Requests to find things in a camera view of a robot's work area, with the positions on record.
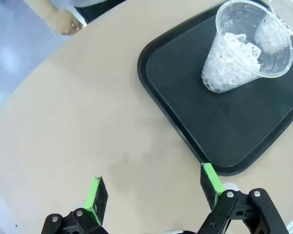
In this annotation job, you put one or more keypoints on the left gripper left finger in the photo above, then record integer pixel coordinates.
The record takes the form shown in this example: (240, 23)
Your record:
(100, 195)

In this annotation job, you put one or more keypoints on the empty clear plastic cup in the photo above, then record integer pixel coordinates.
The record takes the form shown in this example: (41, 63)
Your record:
(288, 14)

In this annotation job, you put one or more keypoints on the person's right hand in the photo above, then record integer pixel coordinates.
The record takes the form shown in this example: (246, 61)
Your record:
(62, 22)

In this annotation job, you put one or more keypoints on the person's right forearm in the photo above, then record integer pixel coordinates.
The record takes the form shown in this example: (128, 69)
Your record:
(39, 6)

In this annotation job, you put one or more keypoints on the black plastic tray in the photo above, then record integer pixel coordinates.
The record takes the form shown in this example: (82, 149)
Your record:
(210, 126)

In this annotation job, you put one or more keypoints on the clear cup with ice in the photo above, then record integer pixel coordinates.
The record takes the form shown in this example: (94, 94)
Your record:
(224, 73)

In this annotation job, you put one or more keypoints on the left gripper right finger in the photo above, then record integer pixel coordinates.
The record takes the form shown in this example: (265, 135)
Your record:
(211, 182)

